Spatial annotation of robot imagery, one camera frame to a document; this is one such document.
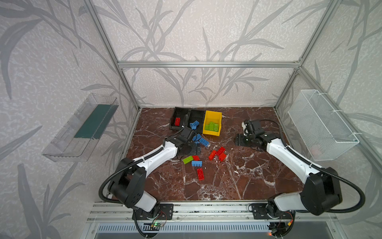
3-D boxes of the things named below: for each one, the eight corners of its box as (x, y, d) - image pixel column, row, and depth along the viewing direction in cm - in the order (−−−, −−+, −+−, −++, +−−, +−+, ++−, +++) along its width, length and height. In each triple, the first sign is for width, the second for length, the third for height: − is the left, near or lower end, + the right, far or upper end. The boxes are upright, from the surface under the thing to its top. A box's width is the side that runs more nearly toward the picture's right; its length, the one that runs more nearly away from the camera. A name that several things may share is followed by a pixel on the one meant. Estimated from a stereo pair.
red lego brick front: (199, 181, 85) (198, 179, 83) (196, 170, 90) (196, 168, 88) (204, 180, 86) (205, 178, 84) (202, 169, 90) (202, 167, 88)
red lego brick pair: (210, 161, 94) (210, 159, 92) (206, 155, 96) (206, 154, 94) (225, 151, 98) (226, 150, 96) (221, 146, 100) (222, 145, 98)
